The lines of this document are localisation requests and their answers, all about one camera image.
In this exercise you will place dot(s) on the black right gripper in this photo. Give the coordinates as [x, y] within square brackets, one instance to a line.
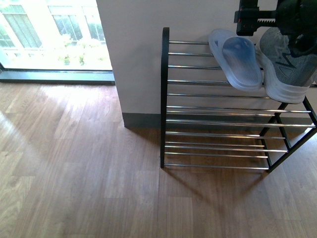
[296, 19]

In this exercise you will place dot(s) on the light blue slide sandal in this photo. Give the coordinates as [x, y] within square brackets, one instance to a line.
[237, 58]

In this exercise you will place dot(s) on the grey sneaker navy lining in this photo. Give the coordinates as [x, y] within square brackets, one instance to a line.
[286, 79]

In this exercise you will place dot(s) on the black metal shoe rack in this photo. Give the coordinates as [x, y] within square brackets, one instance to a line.
[206, 123]

